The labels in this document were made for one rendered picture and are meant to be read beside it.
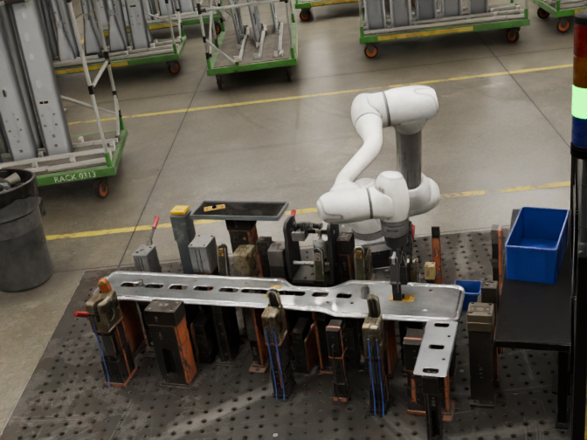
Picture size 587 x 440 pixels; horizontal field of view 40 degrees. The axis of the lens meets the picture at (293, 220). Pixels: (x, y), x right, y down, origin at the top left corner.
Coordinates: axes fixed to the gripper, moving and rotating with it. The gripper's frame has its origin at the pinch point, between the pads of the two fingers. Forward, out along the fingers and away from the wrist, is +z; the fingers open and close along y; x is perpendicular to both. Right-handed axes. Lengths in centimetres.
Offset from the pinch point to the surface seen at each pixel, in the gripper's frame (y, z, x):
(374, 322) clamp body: 21.9, 0.4, -4.2
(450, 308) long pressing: 4.6, 4.8, 17.2
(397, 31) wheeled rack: -677, 75, -134
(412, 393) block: 22.7, 26.4, 6.5
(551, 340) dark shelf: 23, 2, 49
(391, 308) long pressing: 6.6, 4.7, -1.9
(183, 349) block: 20, 18, -76
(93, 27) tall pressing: -654, 42, -513
